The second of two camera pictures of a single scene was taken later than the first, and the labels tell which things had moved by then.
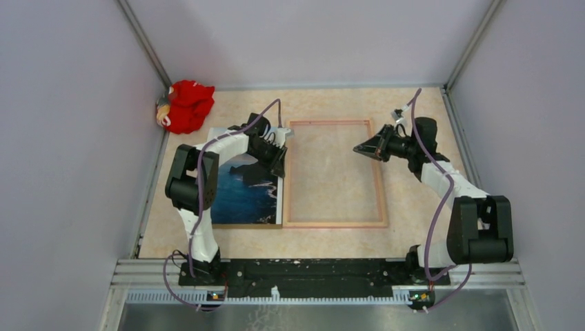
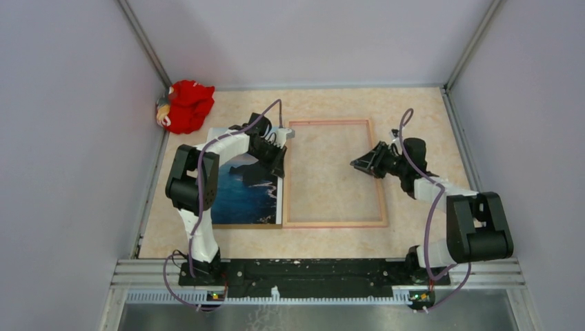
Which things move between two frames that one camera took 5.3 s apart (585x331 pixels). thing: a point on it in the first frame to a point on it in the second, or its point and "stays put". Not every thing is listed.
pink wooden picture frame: (286, 178) stays put
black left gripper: (278, 160) stays put
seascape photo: (250, 195) stays put
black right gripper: (377, 147) to (370, 163)
